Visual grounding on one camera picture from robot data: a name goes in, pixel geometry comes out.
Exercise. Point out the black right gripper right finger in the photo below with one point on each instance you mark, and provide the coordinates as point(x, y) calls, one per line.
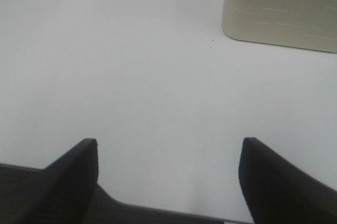
point(276, 191)

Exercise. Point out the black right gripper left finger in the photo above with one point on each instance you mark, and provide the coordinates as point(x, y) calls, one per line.
point(60, 193)

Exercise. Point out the beige plastic bin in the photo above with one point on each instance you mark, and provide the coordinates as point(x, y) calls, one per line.
point(308, 24)

